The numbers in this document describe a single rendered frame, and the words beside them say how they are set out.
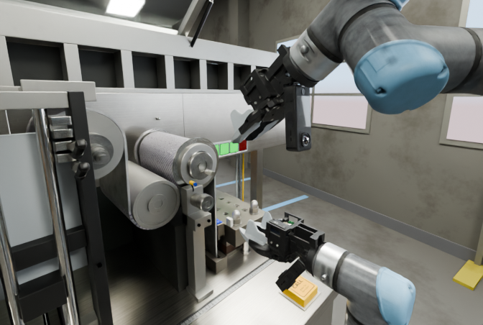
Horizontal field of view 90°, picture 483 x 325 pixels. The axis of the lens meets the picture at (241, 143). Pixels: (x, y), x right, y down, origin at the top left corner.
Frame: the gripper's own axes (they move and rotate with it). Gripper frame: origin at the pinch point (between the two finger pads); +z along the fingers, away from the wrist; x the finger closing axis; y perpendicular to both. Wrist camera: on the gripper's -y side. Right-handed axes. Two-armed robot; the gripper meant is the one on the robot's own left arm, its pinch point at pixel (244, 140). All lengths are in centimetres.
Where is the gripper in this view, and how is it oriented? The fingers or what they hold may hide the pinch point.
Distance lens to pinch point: 52.6
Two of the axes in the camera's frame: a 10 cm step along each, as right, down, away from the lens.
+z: -5.3, 5.2, 6.7
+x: -7.2, 1.4, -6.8
